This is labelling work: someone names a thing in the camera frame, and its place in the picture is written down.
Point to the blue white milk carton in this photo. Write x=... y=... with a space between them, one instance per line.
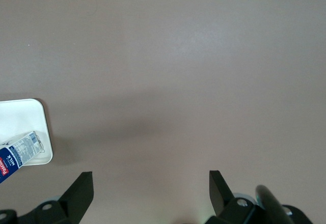
x=17 y=155

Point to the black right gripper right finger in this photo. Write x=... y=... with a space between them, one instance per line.
x=219 y=196

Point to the white rabbit print tray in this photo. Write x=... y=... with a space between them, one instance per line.
x=23 y=117

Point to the brown table mat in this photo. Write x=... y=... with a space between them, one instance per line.
x=163 y=56

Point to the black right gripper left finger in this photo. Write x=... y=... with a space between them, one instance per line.
x=79 y=196

